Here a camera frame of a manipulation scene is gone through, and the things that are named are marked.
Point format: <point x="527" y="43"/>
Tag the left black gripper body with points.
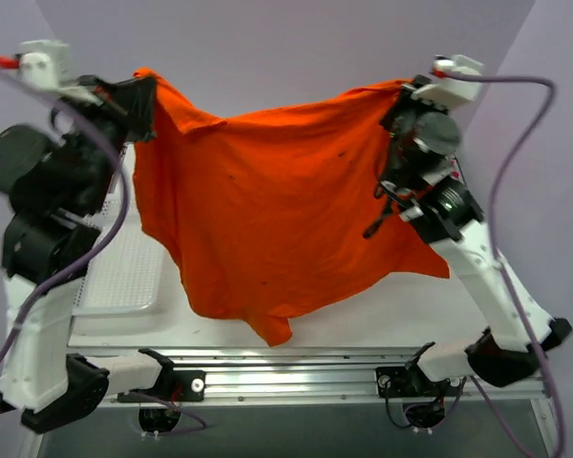
<point x="137" y="107"/>

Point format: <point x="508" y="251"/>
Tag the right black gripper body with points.
<point x="396" y="113"/>

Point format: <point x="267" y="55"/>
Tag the orange t-shirt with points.
<point x="264" y="213"/>

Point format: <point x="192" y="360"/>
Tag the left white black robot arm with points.
<point x="52" y="186"/>

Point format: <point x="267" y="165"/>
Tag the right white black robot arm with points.
<point x="421" y="190"/>

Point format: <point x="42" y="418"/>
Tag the white perforated plastic basket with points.
<point x="124" y="278"/>

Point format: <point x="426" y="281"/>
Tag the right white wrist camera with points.
<point x="458" y="81"/>

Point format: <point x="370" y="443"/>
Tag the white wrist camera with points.
<point x="44" y="64"/>
<point x="458" y="81"/>

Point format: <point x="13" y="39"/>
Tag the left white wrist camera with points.
<point x="44" y="64"/>

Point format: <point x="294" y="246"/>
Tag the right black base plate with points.
<point x="408" y="381"/>

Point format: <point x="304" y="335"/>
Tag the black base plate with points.
<point x="178" y="386"/>
<point x="408" y="381"/>

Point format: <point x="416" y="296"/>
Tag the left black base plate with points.
<point x="178" y="386"/>

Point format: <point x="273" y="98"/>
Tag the aluminium rail frame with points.
<point x="309" y="402"/>

